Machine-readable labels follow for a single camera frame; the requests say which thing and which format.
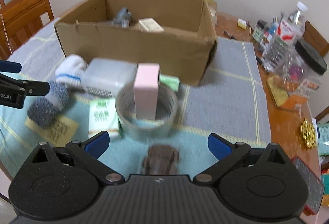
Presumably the clear tape roll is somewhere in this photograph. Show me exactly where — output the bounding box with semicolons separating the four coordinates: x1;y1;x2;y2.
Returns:
115;85;178;140

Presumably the white sock with blue stripe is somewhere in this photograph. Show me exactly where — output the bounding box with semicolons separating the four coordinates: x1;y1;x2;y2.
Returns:
55;54;89;90

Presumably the green carton box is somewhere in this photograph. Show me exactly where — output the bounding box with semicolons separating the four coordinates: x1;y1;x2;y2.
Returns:
159;75;180;92

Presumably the clear jar of brown cookies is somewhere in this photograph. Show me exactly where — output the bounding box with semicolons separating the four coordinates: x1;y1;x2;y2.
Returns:
141;145;180;175

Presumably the orange packet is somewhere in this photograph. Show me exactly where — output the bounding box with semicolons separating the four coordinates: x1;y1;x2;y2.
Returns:
279;96;307;111

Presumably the teal packet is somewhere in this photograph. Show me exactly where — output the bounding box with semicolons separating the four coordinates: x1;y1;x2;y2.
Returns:
317;123;329;155

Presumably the metal bead chain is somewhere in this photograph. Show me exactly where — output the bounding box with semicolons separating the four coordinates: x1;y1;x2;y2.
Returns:
0;14;13;55

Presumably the blue checked towel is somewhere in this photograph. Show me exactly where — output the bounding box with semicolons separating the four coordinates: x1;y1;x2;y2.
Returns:
0;24;271;178

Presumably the blue knit sock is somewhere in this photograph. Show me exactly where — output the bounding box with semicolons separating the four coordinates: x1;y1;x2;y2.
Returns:
27;82;70;129

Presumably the clear water bottle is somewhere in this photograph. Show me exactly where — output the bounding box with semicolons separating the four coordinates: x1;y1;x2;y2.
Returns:
263;1;309;72

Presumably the beige carton box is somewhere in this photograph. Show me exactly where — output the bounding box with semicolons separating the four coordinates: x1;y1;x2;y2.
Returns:
138;18;165;32

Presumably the yellow snack packet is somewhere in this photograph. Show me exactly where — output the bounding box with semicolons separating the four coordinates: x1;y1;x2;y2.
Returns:
267;76;290;108

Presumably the black pen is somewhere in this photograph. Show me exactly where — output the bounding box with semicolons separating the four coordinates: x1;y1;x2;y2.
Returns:
256;56;268;70

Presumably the wooden chair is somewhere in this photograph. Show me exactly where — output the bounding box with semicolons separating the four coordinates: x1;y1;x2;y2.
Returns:
0;0;55;60
303;21;329;56

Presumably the small jar dark lid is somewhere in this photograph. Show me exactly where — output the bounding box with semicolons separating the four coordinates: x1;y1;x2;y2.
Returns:
253;20;266;42

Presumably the small blue bottle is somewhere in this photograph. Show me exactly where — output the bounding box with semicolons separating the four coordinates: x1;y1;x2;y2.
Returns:
266;22;279;42

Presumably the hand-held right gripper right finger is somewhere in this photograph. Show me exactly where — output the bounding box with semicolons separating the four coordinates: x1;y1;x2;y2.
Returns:
193;133;293;184

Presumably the white plastic box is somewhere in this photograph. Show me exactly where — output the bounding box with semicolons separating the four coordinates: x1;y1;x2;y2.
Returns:
82;58;138;98

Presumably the brown cardboard box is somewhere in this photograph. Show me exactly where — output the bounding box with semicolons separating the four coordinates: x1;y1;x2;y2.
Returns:
53;0;218;86

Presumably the large clear jar black lid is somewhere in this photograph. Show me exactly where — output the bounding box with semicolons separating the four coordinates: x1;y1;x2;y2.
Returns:
274;39;327;101

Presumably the pink carton box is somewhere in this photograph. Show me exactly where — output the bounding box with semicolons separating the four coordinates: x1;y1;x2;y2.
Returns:
134;63;161;120

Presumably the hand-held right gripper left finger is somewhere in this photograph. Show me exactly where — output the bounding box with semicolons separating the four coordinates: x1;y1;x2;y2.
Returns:
24;131;125;185

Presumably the tan paper package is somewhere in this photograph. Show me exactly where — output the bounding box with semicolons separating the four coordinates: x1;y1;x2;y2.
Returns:
177;0;218;25

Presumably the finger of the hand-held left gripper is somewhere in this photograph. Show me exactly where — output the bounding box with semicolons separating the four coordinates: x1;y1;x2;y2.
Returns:
0;74;50;97
0;60;22;74

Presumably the green and white carton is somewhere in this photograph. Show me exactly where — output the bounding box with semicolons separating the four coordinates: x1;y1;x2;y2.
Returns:
88;98;124;138

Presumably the gold ornament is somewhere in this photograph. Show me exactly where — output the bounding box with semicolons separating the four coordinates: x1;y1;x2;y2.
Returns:
300;119;317;149

